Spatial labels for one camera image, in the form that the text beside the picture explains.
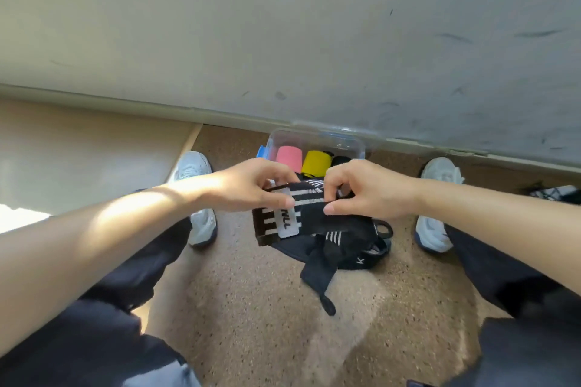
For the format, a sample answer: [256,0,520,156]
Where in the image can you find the person's right forearm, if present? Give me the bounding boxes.
[417,179,581,297]

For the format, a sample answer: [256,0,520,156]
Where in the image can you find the black and white cloth item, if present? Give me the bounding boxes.
[527,182,581,205]

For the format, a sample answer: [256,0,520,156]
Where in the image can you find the person's left forearm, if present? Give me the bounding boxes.
[0,172,218,358]

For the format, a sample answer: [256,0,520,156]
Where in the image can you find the clear plastic storage box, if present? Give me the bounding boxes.
[256,128,366,180]

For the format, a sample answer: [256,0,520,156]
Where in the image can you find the person's white shoe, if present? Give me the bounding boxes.
[172,151,218,249]
[414,157,466,254]

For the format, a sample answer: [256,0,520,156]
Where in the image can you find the person's left white shoe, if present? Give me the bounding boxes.
[172,151,218,249]

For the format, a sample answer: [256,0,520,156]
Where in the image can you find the black ankle sock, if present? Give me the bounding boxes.
[336,217,394,271]

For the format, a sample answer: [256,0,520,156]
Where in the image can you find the person's right white shoe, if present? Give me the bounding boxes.
[414,157,466,254]

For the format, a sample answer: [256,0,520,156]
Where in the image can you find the black white-striped sock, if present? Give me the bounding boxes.
[252,179,360,247]

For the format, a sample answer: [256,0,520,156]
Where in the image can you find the yellow rolled sock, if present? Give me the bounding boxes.
[301,150,333,179]

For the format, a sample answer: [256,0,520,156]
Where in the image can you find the pink rolled sock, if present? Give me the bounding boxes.
[275,145,304,174]

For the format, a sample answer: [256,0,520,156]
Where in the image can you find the person's left hand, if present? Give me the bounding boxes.
[210,158,300,213]

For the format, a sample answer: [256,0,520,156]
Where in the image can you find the black trousers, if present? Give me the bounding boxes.
[0,187,581,387]

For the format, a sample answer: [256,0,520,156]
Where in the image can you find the person's right hand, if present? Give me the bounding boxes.
[322,159,424,220]

